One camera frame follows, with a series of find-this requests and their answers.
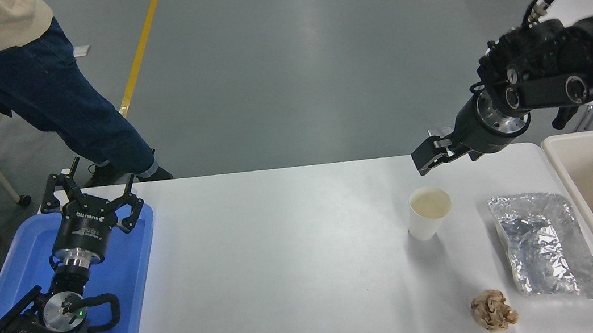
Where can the white paper cup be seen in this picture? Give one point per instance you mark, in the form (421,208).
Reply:
(424,224)

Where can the crumpled tan paper ball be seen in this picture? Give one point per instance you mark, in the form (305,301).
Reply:
(493,311)

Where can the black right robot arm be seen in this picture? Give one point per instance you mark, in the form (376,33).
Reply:
(563,62)

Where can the clear floor patch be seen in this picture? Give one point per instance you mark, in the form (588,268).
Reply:
(438,132)

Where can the white paper scrap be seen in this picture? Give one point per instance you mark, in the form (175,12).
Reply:
(84,50)

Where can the person in black boots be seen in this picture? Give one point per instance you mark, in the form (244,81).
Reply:
(45,85)

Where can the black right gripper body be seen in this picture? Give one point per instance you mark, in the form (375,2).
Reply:
(472,132)

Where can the crumpled silver foil tray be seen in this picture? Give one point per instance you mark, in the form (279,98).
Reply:
(542,249)

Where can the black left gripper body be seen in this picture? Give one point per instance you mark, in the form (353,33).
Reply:
(82,232)

